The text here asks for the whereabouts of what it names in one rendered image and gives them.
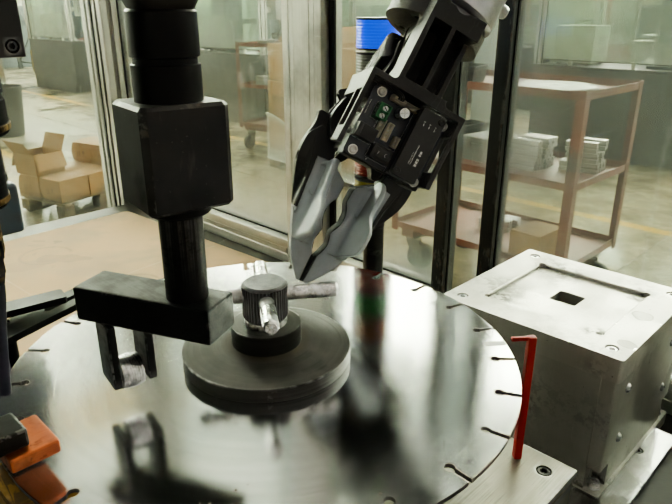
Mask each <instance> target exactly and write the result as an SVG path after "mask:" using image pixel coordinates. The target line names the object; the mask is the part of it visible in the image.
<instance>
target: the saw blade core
mask: <svg viewBox="0 0 672 504"><path fill-rule="evenodd" d="M253 264H254V263H248V264H247V270H244V265H243V264H237V265H228V266H220V267H213V268H207V275H208V287H209V288H211V289H217V290H224V289H237V288H241V283H242V282H243V281H244V280H245V279H246V278H248V277H250V276H252V275H254V273H253ZM336 268H337V267H336ZM336 268H334V269H333V270H332V271H330V272H329V273H327V274H325V275H323V276H322V277H319V278H317V279H315V280H313V281H311V282H309V283H317V282H330V281H335V282H336V283H338V288H339V293H338V294H337V296H333V297H321V298H308V299H296V300H288V307H296V308H302V309H307V310H311V311H314V312H318V313H321V314H323V315H325V316H328V317H330V318H331V319H333V320H335V321H336V322H338V323H339V324H340V325H341V326H342V327H343V328H344V329H345V330H346V332H347V334H348V336H349V339H350V360H349V364H348V366H347V368H346V370H345V371H344V373H343V374H342V375H341V376H340V377H339V378H338V379H337V380H336V381H334V382H333V383H332V384H330V385H328V386H327V387H325V388H323V389H321V390H319V391H317V392H315V393H312V394H310V395H307V396H304V397H300V398H296V399H292V400H287V401H281V402H273V403H243V402H236V401H230V400H225V399H221V398H218V397H215V396H212V395H210V394H207V393H205V392H203V391H202V390H200V389H199V388H197V387H196V386H194V385H193V384H192V383H191V382H190V381H189V379H188V378H187V377H186V375H185V372H184V369H183V360H182V347H183V344H184V342H185V341H184V340H179V339H174V338H169V337H164V336H159V335H155V334H153V342H154V351H155V359H156V367H157V377H154V378H151V379H150V378H149V377H148V376H147V375H146V380H145V382H143V383H141V384H139V385H136V386H133V387H130V388H124V389H123V388H122V389H119V390H115V389H114V388H113V387H112V385H111V384H110V382H109V381H108V380H107V378H106V377H105V375H104V374H103V370H102V363H101V357H100V350H99V344H98V338H97V331H96V325H95V322H90V321H86V320H81V319H78V316H77V313H75V314H73V315H72V316H70V317H68V318H67V319H65V320H64V323H63V322H60V323H59V324H58V325H56V326H55V327H53V328H52V329H51V330H49V331H48V332H47V333H45V334H44V335H43V336H42V337H40V338H39V339H38V340H37V341H36V342H35V343H34V344H32V345H31V346H30V347H29V348H28V351H25V352H24V354H23V355H22V356H21V357H20V358H19V359H18V360H17V362H16V363H15V364H14V366H13V367H12V368H11V372H10V375H11V387H12V394H11V395H8V396H0V417H1V416H3V415H6V414H8V413H12V414H13V415H14V416H15V417H16V418H17V419H18V420H23V419H25V418H28V417H30V416H32V415H36V416H37V417H38V418H39V419H40V420H41V421H42V422H43V423H44V424H45V425H46V426H47V427H48V428H49V429H50V430H51V431H52V432H53V433H54V435H55V436H56V437H57V438H58V439H59V441H60V446H61V451H60V452H58V453H56V454H54V455H52V456H50V457H48V458H46V459H43V460H41V461H39V462H37V463H35V464H33V465H31V466H29V467H27V468H25V469H22V470H20V471H19V472H20V474H19V476H18V477H17V478H15V479H14V480H13V482H14V483H15V484H16V486H17V487H18V488H19V489H20V490H21V491H22V492H23V493H24V494H25V495H26V496H27V497H28V498H29V499H30V500H32V501H33V502H34V503H35V504H61V503H62V502H63V501H64V502H63V503H62V504H384V502H385V501H387V500H390V501H393V502H394V503H395V504H443V503H445V502H446V501H448V500H450V499H451V498H453V497H454V496H456V495H457V494H458V493H460V492H461V491H463V490H464V489H465V488H467V487H468V484H469V482H471V483H473V482H474V481H475V480H476V479H477V478H479V477H480V476H481V475H482V474H483V473H484V472H485V471H486V470H487V469H488V468H489V467H490V466H491V464H492V463H493V462H494V461H495V460H496V459H497V457H498V456H499V455H500V453H501V452H502V451H503V449H504V448H505V446H506V444H507V442H508V440H509V439H510V437H511V435H512V433H513V431H514V429H515V426H516V424H517V421H518V417H519V413H520V407H521V399H522V385H521V377H520V373H519V369H518V366H517V363H516V361H515V360H514V356H513V354H512V352H511V351H510V349H509V347H508V346H507V344H506V343H505V344H506V345H500V346H485V345H484V343H483V342H489V341H504V340H503V339H502V337H501V336H500V335H499V334H498V333H497V332H496V331H495V329H494V330H492V328H493V327H492V326H491V325H490V324H488V323H487V322H486V321H485V320H484V319H483V318H482V317H480V316H479V315H478V314H476V313H475V312H474V311H472V310H471V309H469V308H468V307H466V306H465V305H461V303H460V302H458V301H456V300H455V299H453V298H451V297H449V296H447V295H445V294H443V293H441V292H439V291H436V290H434V289H432V288H429V287H427V286H426V287H423V285H422V284H419V283H416V282H413V281H410V280H407V279H404V278H401V277H397V276H394V275H390V274H386V273H384V274H383V275H381V272H377V271H373V270H368V269H362V268H356V267H350V266H342V265H340V266H339V267H338V268H337V271H336V272H334V270H335V269H336ZM379 276H380V277H379ZM378 277H379V279H376V278H378ZM417 290H418V291H417ZM414 291H416V292H414ZM452 308H453V309H452ZM75 325H77V326H75ZM474 331H478V332H474ZM504 342H505V341H504ZM43 352H46V353H43ZM493 360H497V361H493ZM23 384H27V385H24V386H21V385H23ZM496 393H501V394H503V395H497V394H496ZM482 430H487V431H489V432H490V433H483V432H482ZM448 467H449V468H452V469H454V471H455V473H456V474H458V475H460V476H461V477H463V478H464V479H466V480H468V481H469V482H467V481H466V480H464V479H463V478H461V477H459V476H458V475H456V474H455V473H453V472H449V471H446V470H445V469H444V468H448ZM74 492H78V493H79V494H78V495H76V496H74V497H70V498H69V499H67V497H68V496H69V495H70V494H71V493H74ZM66 499H67V500H66ZM65 500H66V501H65Z"/></svg>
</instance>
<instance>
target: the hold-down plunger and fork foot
mask: <svg viewBox="0 0 672 504"><path fill-rule="evenodd" d="M158 228H159V237H160V246H161V255H162V265H163V274H164V280H158V279H152V278H146V277H140V276H134V275H128V274H122V273H116V272H110V271H102V272H100V273H98V274H97V275H95V276H93V277H91V278H89V279H87V280H86V281H84V282H82V283H80V284H78V285H76V286H75V287H74V288H73V292H74V298H75V304H76V310H77V316H78V319H81V320H86V321H90V322H95V325H96V331H97V338H98V344H99V350H100V357H101V363H102V370H103V374H104V375H105V377H106V378H107V380H108V381H109V382H110V384H111V385H112V387H113V388H114V389H115V390H119V389H122V388H123V381H122V375H121V368H120V361H119V354H118V347H117V340H116V333H115V327H120V328H125V329H130V330H132V331H133V338H134V346H135V351H137V352H138V353H139V355H140V357H141V359H142V361H143V364H144V368H145V373H146V375H147V376H148V377H149V378H150V379H151V378H154V377H157V367H156V359H155V351H154V342H153V334H155V335H159V336H164V337H169V338H174V339H179V340H184V341H189V342H194V343H199V344H204V345H212V344H213V343H214V342H215V341H216V340H217V339H218V338H220V337H221V336H222V335H223V334H224V333H225V332H226V331H227V330H229V329H230V328H231V327H232V326H233V325H234V307H233V294H232V292H229V291H223V290H217V289H211V288H209V287H208V275H207V263H206V250H205V238H204V226H203V216H202V217H199V218H196V219H191V220H185V221H162V220H158ZM114 326H115V327H114Z"/></svg>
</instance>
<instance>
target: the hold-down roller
mask: <svg viewBox="0 0 672 504"><path fill-rule="evenodd" d="M119 361H120V368H121V375H122V381H123V389H124V388H130V387H133V386H136V385H139V384H141V383H143V382H145V380H146V374H145V368H144V364H143V361H142V359H141V357H140V355H139V353H138V352H137V351H132V352H127V353H124V354H121V355H119Z"/></svg>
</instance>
